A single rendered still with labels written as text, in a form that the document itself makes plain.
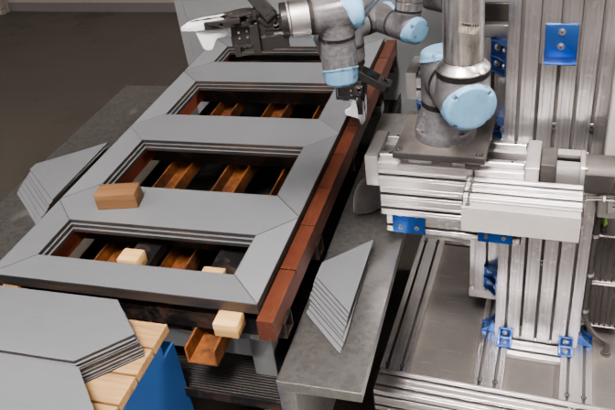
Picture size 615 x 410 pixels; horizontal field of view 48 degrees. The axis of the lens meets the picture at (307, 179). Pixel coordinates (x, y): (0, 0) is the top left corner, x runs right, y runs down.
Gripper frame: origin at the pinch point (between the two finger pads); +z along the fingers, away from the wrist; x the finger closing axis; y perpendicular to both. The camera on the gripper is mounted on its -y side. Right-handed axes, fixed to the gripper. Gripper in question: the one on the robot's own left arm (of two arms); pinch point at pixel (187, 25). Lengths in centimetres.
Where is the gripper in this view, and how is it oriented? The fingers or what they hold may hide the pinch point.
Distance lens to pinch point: 143.7
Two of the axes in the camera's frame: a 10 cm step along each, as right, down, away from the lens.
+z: -9.9, 1.6, -0.4
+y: 1.3, 9.0, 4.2
